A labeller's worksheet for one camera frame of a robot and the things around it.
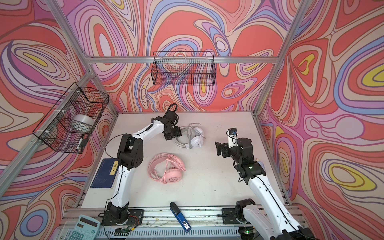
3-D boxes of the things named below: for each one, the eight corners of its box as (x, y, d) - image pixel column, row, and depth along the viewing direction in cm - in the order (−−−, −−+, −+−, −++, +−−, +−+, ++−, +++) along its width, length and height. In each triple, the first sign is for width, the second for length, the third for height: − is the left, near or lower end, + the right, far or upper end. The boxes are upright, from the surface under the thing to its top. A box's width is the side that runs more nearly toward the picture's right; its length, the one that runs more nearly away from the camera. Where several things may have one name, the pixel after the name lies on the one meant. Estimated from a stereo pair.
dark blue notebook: (93, 187, 85) (90, 186, 83) (104, 160, 96) (102, 158, 94) (111, 187, 85) (109, 186, 83) (121, 160, 96) (119, 158, 94)
